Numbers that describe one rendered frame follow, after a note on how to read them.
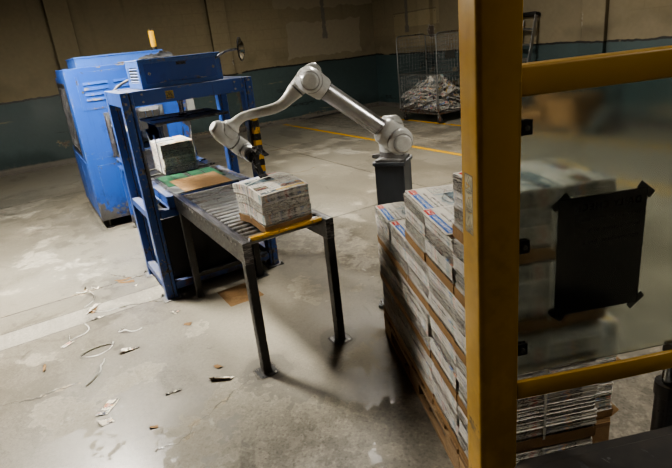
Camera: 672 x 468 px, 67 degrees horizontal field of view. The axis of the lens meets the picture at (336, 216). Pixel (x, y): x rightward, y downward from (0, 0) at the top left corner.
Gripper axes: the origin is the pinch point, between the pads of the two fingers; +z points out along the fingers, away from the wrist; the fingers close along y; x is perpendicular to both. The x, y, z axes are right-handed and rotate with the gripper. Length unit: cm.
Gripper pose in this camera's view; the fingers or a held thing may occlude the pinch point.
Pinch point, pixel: (266, 166)
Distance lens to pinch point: 281.5
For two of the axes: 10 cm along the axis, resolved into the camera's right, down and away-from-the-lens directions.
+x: -8.4, 2.7, -4.7
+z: 5.4, 4.0, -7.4
